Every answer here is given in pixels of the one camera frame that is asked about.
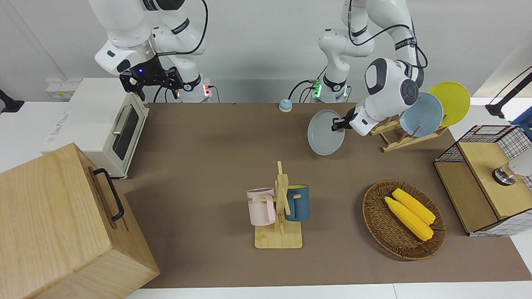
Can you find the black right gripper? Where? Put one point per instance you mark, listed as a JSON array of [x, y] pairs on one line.
[[149, 77]]

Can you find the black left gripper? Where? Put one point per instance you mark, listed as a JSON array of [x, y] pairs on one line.
[[349, 117]]

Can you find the gray plate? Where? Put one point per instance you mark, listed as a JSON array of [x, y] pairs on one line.
[[324, 137]]

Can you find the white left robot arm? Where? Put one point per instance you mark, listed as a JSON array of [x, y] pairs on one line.
[[386, 83]]

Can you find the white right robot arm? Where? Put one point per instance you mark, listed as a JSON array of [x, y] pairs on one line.
[[124, 25]]

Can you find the wooden plate rack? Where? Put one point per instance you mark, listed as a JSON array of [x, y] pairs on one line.
[[399, 143]]

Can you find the light blue plate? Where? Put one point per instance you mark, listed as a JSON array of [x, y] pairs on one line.
[[424, 116]]

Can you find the yellow plate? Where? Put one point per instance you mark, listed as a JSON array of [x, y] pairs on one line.
[[453, 99]]

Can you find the wooden mug rack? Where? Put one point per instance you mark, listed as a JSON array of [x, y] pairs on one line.
[[278, 241]]

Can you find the small blue desk bell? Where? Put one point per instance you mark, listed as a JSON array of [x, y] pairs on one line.
[[285, 106]]

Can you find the white toaster oven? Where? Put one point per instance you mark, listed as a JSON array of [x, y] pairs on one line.
[[91, 108]]

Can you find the dark blue mug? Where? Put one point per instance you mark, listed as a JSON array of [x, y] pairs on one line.
[[300, 203]]

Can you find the brown table mat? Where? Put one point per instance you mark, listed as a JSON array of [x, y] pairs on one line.
[[208, 166]]

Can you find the brown wicker basket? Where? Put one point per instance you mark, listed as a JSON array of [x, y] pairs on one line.
[[382, 224]]

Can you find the yellow corn cob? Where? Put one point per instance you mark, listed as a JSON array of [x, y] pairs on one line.
[[415, 205], [409, 220]]

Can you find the pink mug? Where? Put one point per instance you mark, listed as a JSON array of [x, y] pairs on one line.
[[259, 207]]

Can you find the light wooden box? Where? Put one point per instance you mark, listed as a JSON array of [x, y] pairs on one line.
[[54, 224]]

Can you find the blue plastic object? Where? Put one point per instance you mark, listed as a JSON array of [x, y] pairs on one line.
[[525, 124]]

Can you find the black camera stand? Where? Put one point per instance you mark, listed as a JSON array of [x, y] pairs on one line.
[[10, 106], [496, 110]]

